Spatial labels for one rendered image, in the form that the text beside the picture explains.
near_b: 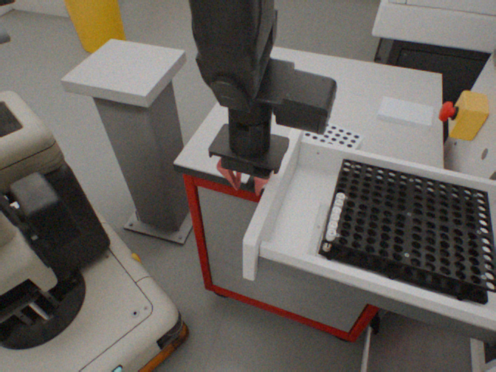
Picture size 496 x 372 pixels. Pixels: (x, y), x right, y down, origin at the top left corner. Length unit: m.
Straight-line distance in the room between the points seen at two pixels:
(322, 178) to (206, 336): 0.89
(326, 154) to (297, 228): 0.16
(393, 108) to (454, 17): 0.37
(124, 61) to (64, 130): 1.20
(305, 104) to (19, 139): 0.70
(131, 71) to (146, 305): 0.72
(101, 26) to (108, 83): 1.89
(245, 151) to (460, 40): 0.95
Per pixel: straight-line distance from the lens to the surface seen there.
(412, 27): 1.26
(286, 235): 0.57
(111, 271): 1.24
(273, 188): 0.50
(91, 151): 2.13
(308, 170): 0.67
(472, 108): 0.81
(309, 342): 1.38
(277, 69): 0.39
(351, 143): 0.81
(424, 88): 1.14
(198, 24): 0.29
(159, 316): 1.13
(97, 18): 2.97
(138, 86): 1.08
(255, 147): 0.45
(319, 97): 0.37
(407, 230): 0.54
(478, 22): 1.28
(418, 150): 0.91
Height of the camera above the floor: 1.30
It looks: 49 degrees down
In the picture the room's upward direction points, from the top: straight up
